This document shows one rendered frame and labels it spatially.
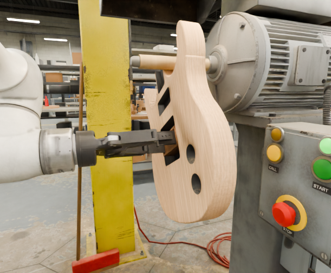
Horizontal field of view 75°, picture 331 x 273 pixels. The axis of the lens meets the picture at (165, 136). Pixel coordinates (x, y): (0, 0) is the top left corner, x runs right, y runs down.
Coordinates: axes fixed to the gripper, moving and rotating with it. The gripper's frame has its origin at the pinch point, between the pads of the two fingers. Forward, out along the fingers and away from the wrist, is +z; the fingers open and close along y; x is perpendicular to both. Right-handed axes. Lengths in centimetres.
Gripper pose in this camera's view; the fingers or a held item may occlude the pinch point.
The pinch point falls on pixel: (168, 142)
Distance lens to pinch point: 51.3
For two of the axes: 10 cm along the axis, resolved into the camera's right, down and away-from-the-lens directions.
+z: 9.4, -0.6, 3.4
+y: 3.1, -2.9, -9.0
